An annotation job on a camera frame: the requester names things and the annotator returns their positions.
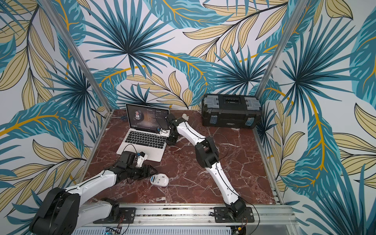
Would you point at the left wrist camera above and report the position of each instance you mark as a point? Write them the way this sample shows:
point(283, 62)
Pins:
point(141, 157)

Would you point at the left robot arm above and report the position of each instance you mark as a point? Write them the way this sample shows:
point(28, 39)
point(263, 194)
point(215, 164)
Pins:
point(64, 210)

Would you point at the aluminium front rail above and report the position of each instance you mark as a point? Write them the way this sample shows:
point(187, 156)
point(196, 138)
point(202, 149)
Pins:
point(197, 219)

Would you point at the black plastic toolbox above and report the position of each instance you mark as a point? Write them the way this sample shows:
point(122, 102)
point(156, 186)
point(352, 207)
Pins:
point(232, 111)

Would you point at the silver laptop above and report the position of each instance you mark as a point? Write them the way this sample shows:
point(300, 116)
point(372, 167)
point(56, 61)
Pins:
point(141, 136)

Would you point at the left aluminium frame post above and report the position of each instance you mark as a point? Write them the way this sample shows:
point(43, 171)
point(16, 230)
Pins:
point(64, 33)

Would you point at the white wireless mouse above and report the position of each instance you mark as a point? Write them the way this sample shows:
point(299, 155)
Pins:
point(160, 180)

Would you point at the aluminium frame post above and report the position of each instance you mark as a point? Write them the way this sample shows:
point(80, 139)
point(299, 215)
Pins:
point(64, 33)
point(293, 20)

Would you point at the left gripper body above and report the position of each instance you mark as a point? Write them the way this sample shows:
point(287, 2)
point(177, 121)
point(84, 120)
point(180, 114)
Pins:
point(133, 172)

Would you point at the small white plastic fitting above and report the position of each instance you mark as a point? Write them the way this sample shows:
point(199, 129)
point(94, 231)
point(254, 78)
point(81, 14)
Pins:
point(185, 116)

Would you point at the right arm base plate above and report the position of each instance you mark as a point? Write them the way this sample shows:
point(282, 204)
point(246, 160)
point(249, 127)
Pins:
point(224, 215)

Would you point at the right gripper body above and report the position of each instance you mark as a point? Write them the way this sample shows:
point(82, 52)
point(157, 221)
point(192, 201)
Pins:
point(164, 129)

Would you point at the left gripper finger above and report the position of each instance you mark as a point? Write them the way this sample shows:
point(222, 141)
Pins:
point(146, 176)
point(149, 169)

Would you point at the right aluminium frame post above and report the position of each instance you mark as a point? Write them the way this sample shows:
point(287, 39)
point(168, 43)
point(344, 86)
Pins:
point(293, 20)

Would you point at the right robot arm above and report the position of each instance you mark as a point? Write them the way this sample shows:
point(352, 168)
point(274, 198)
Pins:
point(207, 156)

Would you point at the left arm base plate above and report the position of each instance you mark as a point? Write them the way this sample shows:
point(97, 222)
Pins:
point(119, 216)

